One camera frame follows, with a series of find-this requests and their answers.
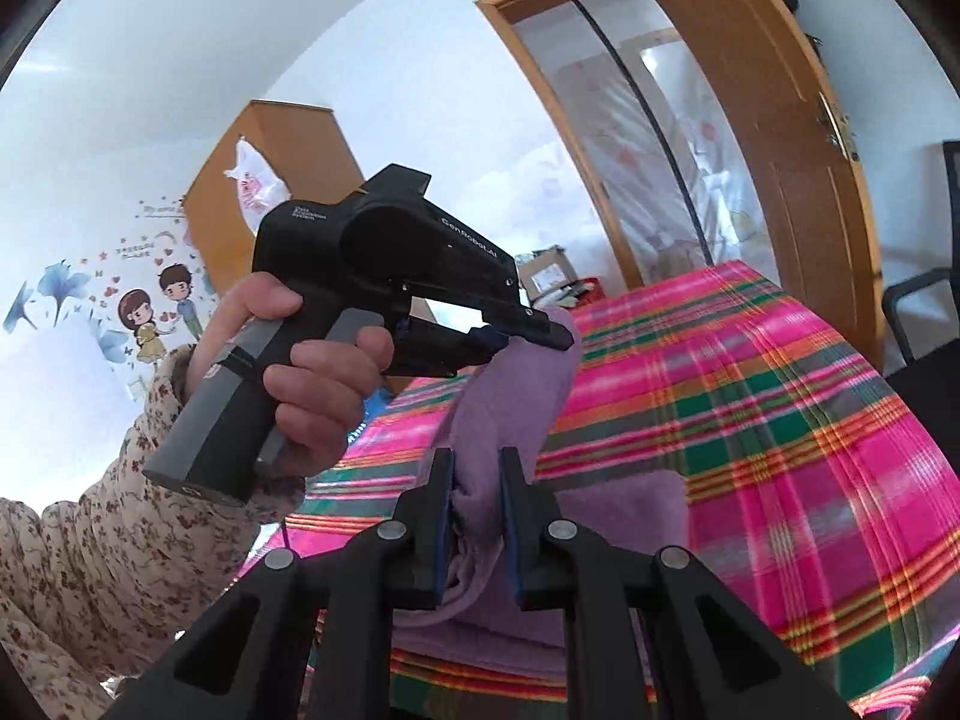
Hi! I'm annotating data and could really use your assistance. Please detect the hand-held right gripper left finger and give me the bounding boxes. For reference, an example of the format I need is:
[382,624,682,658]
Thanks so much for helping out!
[112,448,458,720]

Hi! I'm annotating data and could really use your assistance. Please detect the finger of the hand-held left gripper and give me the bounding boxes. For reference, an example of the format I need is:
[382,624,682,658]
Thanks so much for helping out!
[385,317,509,377]
[403,280,576,351]

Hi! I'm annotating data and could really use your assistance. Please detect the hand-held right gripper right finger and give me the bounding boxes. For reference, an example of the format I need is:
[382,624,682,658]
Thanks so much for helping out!
[499,446,856,720]

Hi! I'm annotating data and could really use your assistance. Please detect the purple sweater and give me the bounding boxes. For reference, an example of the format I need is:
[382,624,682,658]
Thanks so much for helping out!
[390,305,692,681]

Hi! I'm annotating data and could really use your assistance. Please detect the person's left forearm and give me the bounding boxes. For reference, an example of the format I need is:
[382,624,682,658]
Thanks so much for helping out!
[0,345,310,700]

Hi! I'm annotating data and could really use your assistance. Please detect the person's left hand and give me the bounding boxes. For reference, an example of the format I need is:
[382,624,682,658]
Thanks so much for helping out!
[186,272,396,479]

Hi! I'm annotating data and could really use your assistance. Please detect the cardboard box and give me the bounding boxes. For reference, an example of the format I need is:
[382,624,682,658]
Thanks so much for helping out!
[517,244,576,302]

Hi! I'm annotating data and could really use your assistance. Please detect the wooden wardrobe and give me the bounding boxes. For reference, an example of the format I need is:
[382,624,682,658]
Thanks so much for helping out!
[184,100,437,325]

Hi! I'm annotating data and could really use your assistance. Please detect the white plastic bag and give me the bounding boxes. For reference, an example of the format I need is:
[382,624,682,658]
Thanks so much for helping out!
[223,135,291,231]

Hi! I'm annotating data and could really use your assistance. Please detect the pink green plaid blanket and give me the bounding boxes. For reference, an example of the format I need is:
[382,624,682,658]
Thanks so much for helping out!
[225,259,960,720]

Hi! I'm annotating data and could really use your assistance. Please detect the wooden door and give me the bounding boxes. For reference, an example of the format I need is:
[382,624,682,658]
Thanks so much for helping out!
[634,0,887,377]

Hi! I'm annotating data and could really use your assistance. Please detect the black mesh chair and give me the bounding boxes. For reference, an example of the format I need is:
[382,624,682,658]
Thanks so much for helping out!
[881,139,960,467]

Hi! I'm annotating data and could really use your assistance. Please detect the door frame with plastic curtain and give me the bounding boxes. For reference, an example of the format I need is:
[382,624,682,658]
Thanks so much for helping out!
[476,0,790,295]

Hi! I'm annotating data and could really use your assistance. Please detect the cartoon wall stickers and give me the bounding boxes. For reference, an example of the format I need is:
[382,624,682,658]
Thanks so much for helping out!
[4,199,220,385]

